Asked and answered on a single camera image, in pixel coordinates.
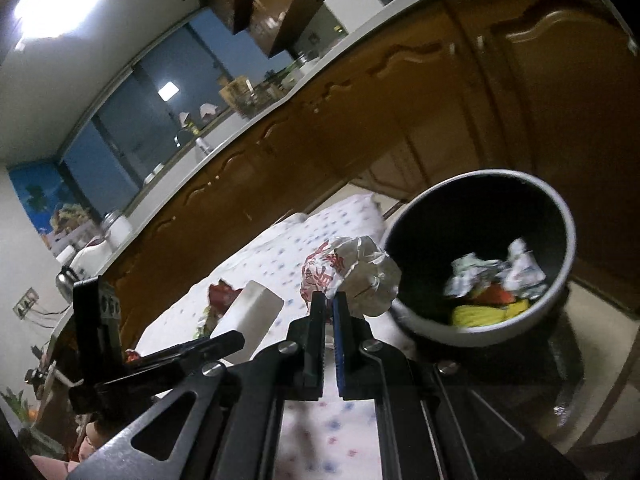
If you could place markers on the white plastic jug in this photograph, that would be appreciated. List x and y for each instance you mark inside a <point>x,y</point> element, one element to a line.
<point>90,260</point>

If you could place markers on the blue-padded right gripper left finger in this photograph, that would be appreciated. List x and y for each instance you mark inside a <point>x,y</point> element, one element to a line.
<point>304,366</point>

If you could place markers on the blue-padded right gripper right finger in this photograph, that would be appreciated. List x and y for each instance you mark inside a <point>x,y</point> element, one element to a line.
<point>358,373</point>

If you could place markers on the brown wooden kitchen cabinets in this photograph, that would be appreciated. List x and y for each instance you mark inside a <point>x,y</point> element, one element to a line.
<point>549,87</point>

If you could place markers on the crumpled silver foil wrapper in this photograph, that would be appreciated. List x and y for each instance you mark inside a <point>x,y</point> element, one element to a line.
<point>519,274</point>

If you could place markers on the operator left hand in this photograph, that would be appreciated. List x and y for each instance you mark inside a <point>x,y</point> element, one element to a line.
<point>54,469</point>

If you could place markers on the kitchen window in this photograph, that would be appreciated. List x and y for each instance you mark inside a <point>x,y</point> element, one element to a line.
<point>149,117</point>

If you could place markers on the white floral tablecloth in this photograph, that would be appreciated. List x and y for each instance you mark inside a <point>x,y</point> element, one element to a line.
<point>327,439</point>

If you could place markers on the red snack wrapper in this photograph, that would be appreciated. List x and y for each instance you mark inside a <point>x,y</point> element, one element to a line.
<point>220,298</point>

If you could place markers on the white foam block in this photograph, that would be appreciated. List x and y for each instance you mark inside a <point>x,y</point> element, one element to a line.
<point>251,314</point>

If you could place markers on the white jar with lid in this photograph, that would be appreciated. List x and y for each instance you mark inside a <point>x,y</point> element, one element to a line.
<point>116,228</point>

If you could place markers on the metal kettle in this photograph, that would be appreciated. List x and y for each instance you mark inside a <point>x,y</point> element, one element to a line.
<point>65,282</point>

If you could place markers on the white red paper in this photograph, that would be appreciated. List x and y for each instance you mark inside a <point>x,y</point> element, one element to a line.
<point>356,266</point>

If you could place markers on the white kitchen countertop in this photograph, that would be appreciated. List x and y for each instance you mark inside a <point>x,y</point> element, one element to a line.
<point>225,135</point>

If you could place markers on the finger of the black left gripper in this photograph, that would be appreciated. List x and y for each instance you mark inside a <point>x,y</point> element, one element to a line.
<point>198,350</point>

